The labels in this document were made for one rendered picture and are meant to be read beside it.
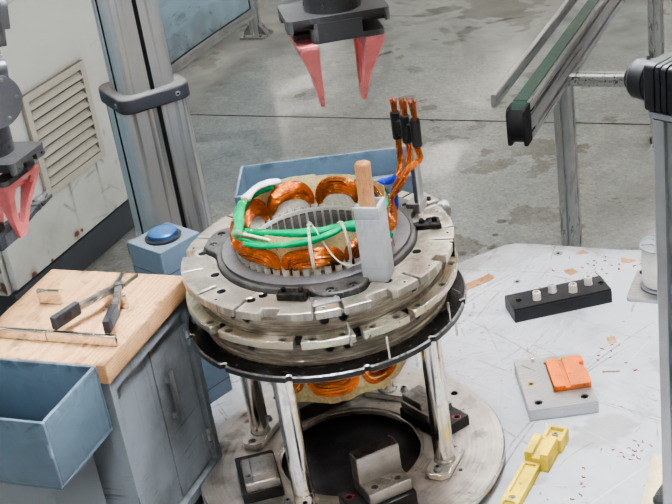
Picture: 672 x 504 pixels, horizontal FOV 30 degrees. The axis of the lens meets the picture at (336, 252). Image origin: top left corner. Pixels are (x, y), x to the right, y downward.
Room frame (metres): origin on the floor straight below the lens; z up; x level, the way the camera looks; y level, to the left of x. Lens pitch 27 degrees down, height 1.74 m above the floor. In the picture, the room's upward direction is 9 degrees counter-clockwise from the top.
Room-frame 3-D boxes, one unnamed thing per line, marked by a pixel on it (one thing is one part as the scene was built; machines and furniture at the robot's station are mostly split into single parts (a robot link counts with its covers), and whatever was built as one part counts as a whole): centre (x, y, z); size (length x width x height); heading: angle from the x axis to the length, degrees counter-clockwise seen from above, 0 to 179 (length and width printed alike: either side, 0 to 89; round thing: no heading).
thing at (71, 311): (1.24, 0.31, 1.09); 0.04 x 0.01 x 0.02; 141
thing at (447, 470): (1.25, -0.09, 0.81); 0.07 x 0.03 x 0.01; 152
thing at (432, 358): (1.25, -0.09, 0.91); 0.02 x 0.02 x 0.21
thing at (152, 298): (1.29, 0.31, 1.05); 0.20 x 0.19 x 0.02; 156
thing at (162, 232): (1.53, 0.23, 1.04); 0.04 x 0.04 x 0.01
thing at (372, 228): (1.21, -0.04, 1.14); 0.03 x 0.03 x 0.09; 70
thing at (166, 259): (1.53, 0.23, 0.91); 0.07 x 0.07 x 0.25; 43
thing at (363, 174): (1.21, -0.04, 1.20); 0.02 x 0.02 x 0.06
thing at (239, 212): (1.31, 0.09, 1.15); 0.15 x 0.04 x 0.02; 160
